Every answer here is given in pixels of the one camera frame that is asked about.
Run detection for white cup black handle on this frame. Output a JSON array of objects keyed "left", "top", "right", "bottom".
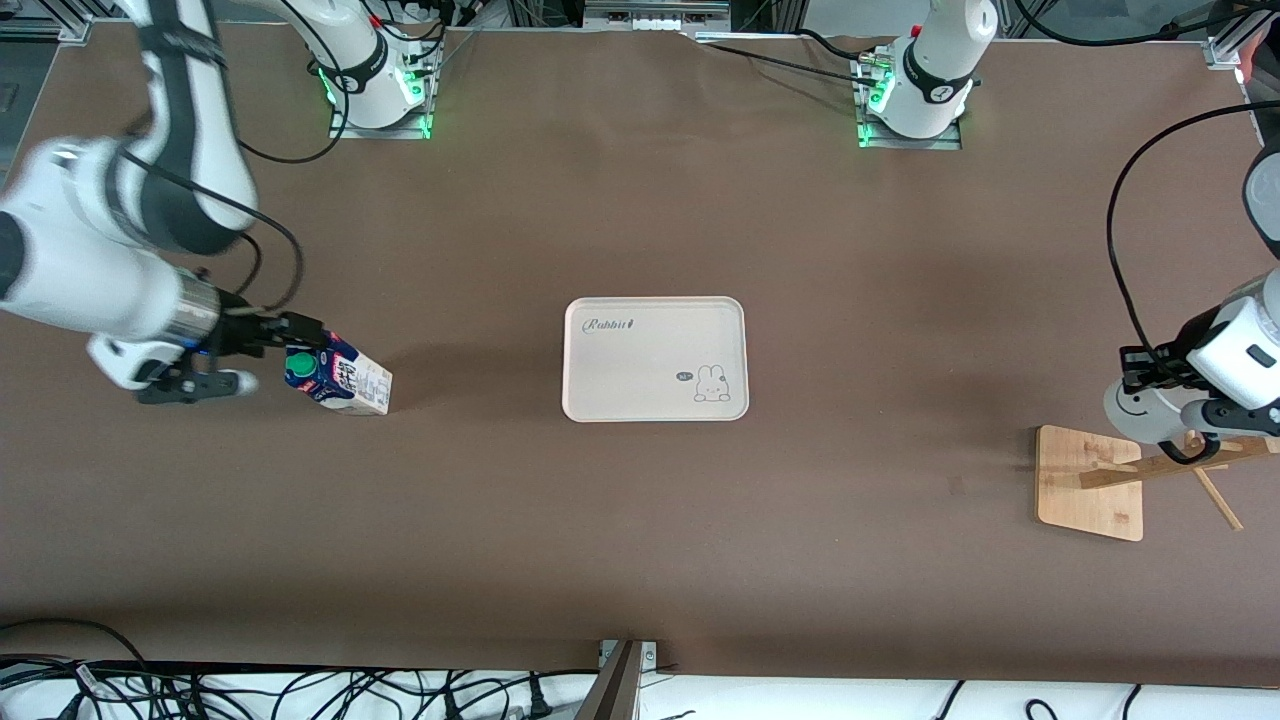
[{"left": 1103, "top": 383, "right": 1229, "bottom": 467}]

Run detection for blue milk carton green cap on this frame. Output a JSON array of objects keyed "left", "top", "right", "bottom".
[{"left": 284, "top": 330, "right": 394, "bottom": 417}]

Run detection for wooden cup rack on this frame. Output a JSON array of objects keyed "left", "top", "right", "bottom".
[{"left": 1035, "top": 425, "right": 1280, "bottom": 543}]

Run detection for cream rabbit print tray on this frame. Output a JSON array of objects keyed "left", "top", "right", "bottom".
[{"left": 562, "top": 296, "right": 749, "bottom": 423}]

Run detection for grey aluminium profile bar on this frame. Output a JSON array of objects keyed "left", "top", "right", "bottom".
[{"left": 575, "top": 640, "right": 659, "bottom": 720}]

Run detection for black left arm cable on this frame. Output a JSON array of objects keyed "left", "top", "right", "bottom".
[{"left": 1105, "top": 98, "right": 1280, "bottom": 366}]

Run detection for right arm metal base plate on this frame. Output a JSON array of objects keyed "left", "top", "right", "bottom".
[{"left": 328, "top": 45, "right": 435, "bottom": 141}]

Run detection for long black right arm cable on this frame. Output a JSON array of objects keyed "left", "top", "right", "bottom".
[{"left": 238, "top": 0, "right": 347, "bottom": 167}]

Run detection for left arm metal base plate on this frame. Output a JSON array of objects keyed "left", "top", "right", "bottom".
[{"left": 855, "top": 55, "right": 963, "bottom": 151}]

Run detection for black arched cable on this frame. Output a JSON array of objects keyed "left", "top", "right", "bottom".
[{"left": 0, "top": 618, "right": 151, "bottom": 691}]

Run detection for tangled black cables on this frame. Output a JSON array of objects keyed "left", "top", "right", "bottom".
[{"left": 0, "top": 655, "right": 601, "bottom": 720}]

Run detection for black cable between arm bases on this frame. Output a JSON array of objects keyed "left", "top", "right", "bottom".
[{"left": 690, "top": 28, "right": 886, "bottom": 87}]

